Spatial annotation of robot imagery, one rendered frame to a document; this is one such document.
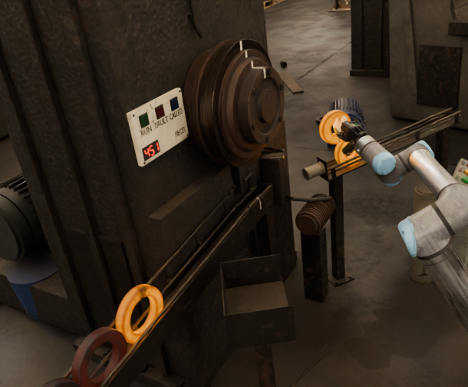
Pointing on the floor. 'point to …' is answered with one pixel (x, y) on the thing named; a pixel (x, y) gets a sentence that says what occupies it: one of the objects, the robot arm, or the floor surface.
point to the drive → (17, 252)
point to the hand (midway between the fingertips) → (335, 123)
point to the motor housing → (314, 246)
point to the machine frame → (121, 153)
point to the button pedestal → (462, 245)
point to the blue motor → (354, 110)
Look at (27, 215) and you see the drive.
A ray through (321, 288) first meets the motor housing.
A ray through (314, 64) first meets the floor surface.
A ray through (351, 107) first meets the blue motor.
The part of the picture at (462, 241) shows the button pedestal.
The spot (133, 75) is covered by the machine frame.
